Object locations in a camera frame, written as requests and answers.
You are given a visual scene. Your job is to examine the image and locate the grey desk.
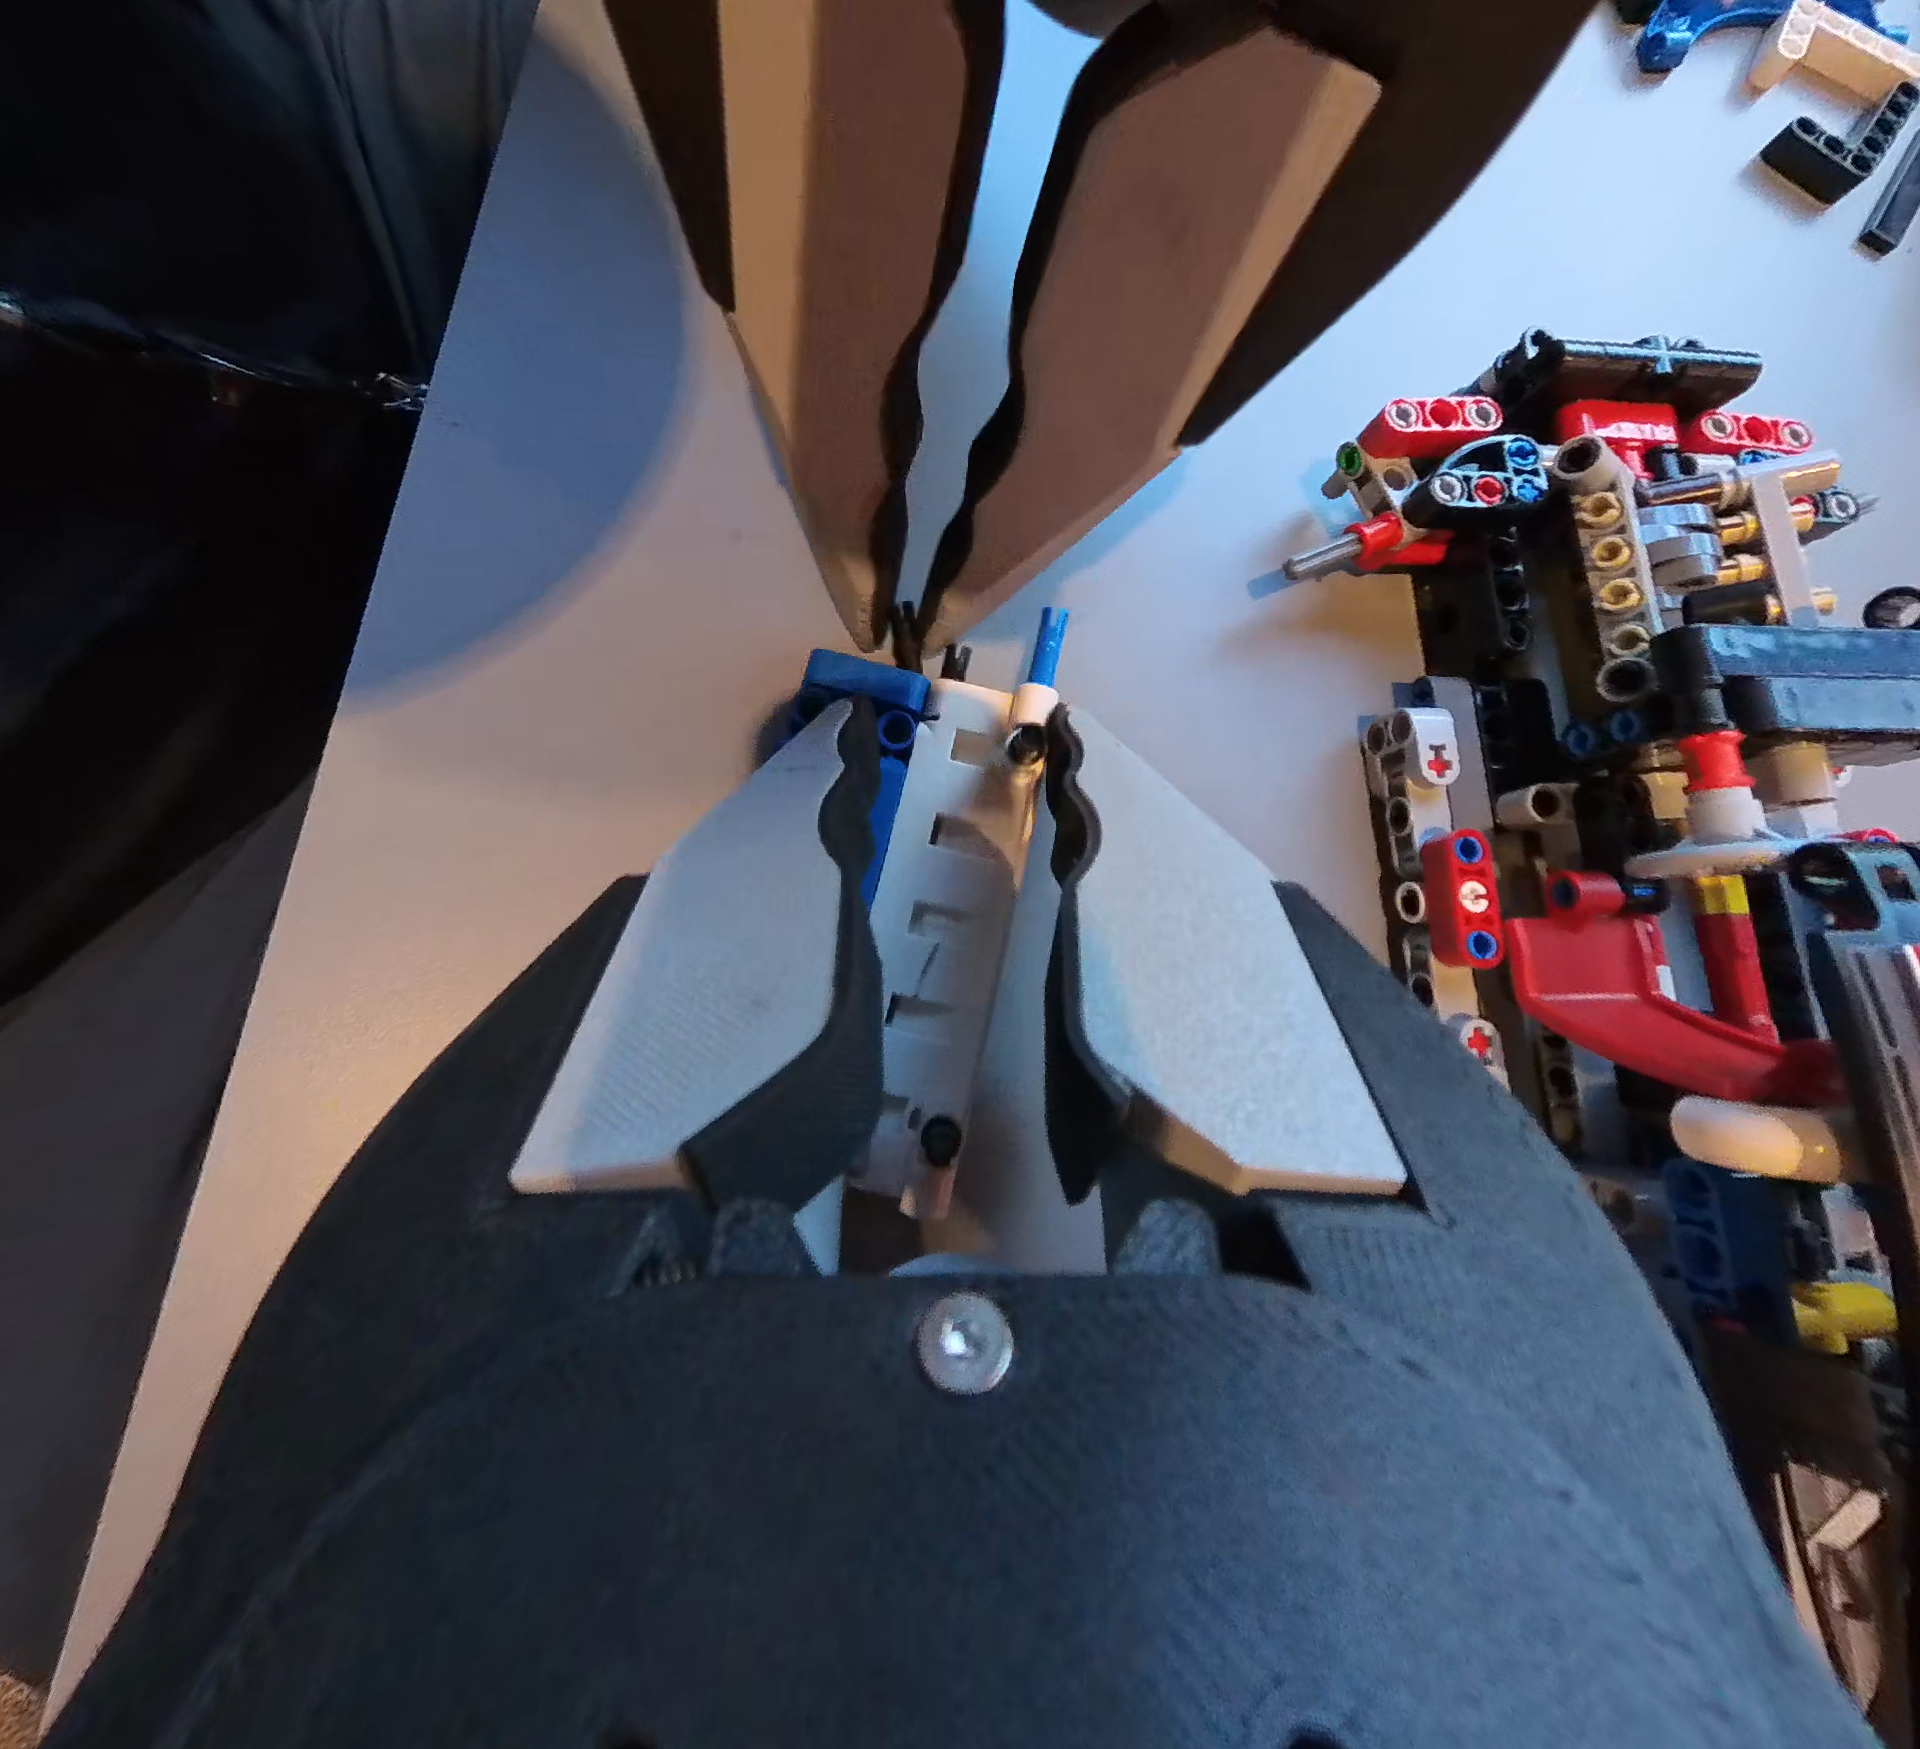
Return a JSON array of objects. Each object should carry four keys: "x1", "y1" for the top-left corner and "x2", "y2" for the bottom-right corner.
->
[{"x1": 43, "y1": 0, "x2": 1920, "y2": 1729}]

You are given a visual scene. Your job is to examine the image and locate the black brick race car model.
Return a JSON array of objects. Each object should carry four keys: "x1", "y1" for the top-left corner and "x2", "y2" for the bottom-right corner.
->
[{"x1": 1282, "y1": 329, "x2": 1920, "y2": 1713}]

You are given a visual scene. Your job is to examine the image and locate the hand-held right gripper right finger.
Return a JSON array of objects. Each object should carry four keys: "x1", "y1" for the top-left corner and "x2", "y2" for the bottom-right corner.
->
[{"x1": 1042, "y1": 703, "x2": 1415, "y2": 1209}]

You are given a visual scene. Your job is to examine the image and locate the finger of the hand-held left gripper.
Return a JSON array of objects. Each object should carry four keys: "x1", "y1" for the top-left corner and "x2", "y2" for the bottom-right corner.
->
[
  {"x1": 708, "y1": 0, "x2": 1007, "y2": 653},
  {"x1": 919, "y1": 0, "x2": 1384, "y2": 644}
]

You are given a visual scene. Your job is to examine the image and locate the white brick panel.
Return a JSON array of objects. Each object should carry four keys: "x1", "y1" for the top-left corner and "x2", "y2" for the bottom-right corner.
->
[{"x1": 839, "y1": 675, "x2": 1062, "y2": 1216}]

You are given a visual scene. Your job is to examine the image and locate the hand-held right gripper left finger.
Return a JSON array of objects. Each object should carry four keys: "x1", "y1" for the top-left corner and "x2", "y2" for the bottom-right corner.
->
[{"x1": 508, "y1": 695, "x2": 887, "y2": 1209}]

